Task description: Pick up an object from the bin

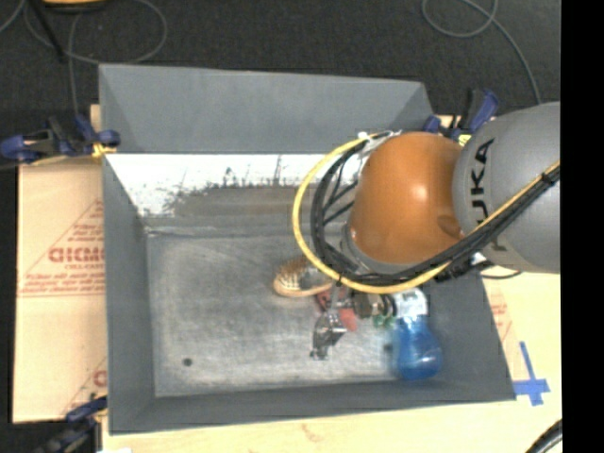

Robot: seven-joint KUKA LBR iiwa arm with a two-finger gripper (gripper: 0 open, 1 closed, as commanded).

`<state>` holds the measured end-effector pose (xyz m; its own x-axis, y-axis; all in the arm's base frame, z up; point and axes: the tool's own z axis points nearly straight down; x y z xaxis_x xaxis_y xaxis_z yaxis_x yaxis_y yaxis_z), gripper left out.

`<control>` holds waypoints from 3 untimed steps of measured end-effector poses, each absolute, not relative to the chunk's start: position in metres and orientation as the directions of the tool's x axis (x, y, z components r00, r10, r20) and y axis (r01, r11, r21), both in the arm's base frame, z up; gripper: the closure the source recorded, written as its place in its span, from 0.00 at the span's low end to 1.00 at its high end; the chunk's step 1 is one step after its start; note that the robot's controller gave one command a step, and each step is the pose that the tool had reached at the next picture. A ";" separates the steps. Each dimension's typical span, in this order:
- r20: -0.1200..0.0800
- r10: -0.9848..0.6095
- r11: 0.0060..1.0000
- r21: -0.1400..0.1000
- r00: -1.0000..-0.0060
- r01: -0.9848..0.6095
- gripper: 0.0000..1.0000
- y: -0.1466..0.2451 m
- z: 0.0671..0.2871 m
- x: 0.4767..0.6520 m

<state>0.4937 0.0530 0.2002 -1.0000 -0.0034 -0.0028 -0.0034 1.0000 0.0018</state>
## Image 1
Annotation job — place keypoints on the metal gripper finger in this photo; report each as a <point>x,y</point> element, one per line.
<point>319,339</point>
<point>334,332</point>

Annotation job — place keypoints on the red plastic object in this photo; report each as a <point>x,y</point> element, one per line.
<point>350,321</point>

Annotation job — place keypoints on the wooden hairbrush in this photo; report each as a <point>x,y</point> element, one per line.
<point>295,279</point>

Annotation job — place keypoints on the blue spray bottle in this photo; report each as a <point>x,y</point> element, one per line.
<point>417,352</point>

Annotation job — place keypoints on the grey metal bin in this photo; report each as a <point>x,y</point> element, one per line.
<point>226,309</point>

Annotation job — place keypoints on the brown cardboard board red print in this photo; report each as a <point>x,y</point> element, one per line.
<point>56,328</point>

